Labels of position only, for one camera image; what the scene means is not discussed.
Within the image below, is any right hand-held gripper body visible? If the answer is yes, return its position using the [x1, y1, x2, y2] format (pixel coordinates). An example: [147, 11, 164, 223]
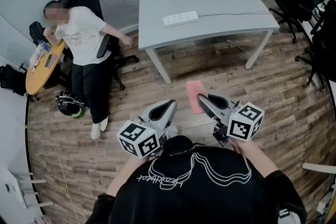
[213, 101, 265, 147]

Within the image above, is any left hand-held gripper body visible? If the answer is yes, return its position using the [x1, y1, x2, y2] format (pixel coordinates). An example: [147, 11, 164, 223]
[116, 110, 171, 159]

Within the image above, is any pink cloth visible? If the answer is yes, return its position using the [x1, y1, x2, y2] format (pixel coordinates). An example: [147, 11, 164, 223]
[186, 80, 208, 115]

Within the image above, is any white power strip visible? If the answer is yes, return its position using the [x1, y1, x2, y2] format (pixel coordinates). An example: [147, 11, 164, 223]
[163, 10, 200, 29]

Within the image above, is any person's left forearm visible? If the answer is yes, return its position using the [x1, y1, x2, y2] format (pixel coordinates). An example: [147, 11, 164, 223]
[106, 156, 148, 197]

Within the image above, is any person's right forearm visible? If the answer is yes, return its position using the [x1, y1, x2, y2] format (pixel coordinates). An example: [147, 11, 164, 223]
[228, 137, 279, 179]

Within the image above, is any white table leg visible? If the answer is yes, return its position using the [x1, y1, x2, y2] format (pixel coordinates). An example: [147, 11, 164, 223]
[245, 28, 275, 70]
[145, 47, 173, 84]

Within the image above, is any black helmet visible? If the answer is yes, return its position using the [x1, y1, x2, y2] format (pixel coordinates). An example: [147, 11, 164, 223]
[55, 91, 86, 119]

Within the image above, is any person's black printed shirt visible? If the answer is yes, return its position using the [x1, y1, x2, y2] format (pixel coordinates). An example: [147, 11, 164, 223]
[85, 135, 308, 224]

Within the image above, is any black mesh office chair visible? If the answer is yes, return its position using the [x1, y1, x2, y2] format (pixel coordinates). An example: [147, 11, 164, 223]
[269, 0, 329, 44]
[295, 0, 336, 91]

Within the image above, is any round yellow wooden table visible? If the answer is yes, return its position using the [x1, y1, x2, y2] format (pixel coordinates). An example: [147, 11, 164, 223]
[25, 39, 66, 95]

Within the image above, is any purple phone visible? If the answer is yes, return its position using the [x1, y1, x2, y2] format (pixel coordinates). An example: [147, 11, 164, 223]
[44, 54, 58, 69]

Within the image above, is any white wooden rack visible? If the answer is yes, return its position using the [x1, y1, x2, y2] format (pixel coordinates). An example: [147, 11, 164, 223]
[7, 165, 55, 209]

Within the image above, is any clear plastic water bottle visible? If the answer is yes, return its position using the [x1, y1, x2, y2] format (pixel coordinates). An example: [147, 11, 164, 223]
[37, 39, 52, 53]

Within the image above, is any crumpled beige rag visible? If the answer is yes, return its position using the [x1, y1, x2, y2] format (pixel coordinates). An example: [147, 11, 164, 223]
[29, 47, 44, 73]

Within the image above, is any black swivel chair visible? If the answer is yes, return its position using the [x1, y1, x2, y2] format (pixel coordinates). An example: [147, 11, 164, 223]
[28, 20, 50, 47]
[0, 63, 27, 97]

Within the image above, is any thin white floor cable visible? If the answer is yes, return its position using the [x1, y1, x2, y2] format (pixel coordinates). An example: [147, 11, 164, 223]
[26, 125, 81, 224]

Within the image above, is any white power strip cable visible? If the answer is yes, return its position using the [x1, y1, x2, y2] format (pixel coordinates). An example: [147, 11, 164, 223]
[198, 11, 271, 19]

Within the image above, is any white furniture frame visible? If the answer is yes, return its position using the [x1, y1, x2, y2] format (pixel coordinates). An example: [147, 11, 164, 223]
[301, 162, 336, 216]

